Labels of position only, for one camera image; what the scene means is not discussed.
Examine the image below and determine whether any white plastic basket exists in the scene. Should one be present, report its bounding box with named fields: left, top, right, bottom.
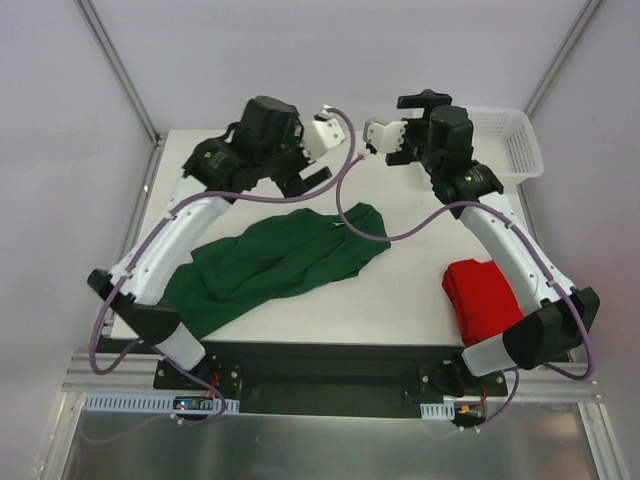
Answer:
left=467, top=107, right=544, bottom=188

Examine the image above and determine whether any green t shirt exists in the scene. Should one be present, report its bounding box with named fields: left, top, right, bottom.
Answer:
left=163, top=203, right=391, bottom=339

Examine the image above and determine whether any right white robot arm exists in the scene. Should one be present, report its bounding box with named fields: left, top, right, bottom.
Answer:
left=380, top=89, right=600, bottom=395

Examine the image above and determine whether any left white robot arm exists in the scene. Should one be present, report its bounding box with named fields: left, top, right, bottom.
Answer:
left=88, top=96, right=345, bottom=389

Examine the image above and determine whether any red folded t shirt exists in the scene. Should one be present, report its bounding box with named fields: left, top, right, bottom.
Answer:
left=442, top=259, right=524, bottom=346

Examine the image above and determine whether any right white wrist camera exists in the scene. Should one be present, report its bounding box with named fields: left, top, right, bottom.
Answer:
left=363, top=118, right=408, bottom=154

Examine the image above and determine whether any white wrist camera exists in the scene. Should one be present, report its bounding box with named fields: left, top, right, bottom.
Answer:
left=363, top=118, right=408, bottom=154
left=301, top=105, right=346, bottom=161

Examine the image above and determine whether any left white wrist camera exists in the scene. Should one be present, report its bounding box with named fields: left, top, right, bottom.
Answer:
left=301, top=105, right=346, bottom=161

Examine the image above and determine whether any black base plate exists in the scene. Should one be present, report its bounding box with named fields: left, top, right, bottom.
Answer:
left=153, top=339, right=509, bottom=416

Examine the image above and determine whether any right white cable duct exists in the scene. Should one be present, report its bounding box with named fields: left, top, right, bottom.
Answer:
left=420, top=400, right=455, bottom=421

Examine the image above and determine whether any white cable duct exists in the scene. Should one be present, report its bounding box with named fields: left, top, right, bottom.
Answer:
left=420, top=400, right=455, bottom=421
left=84, top=393, right=222, bottom=415

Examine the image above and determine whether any aluminium frame rail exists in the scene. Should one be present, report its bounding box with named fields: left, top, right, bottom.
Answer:
left=62, top=353, right=604, bottom=403

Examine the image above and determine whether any left white cable duct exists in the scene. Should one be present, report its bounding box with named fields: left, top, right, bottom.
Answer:
left=84, top=393, right=222, bottom=415

